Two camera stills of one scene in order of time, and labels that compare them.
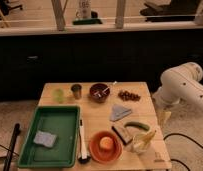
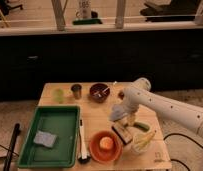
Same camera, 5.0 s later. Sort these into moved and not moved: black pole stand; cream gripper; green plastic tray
Moved: cream gripper
Not moved: black pole stand; green plastic tray
